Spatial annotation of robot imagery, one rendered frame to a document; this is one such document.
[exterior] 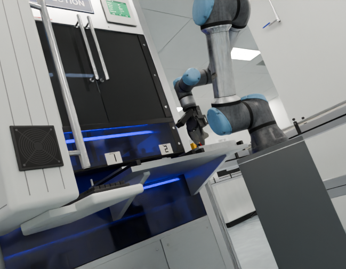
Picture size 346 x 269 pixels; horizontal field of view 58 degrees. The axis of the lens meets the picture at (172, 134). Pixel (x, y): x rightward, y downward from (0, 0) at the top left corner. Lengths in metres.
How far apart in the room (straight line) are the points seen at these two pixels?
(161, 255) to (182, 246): 0.14
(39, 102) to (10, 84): 0.08
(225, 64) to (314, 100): 1.76
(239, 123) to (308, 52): 1.78
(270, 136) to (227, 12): 0.49
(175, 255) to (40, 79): 1.07
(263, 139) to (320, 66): 1.69
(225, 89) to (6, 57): 0.73
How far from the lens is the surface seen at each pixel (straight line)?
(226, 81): 1.19
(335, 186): 2.25
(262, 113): 1.27
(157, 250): 1.58
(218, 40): 1.19
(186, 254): 1.68
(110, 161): 1.55
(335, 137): 2.82
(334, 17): 2.87
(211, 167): 1.62
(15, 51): 0.97
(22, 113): 0.87
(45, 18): 1.13
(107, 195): 0.91
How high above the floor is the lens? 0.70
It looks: 13 degrees up
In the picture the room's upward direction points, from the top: 19 degrees counter-clockwise
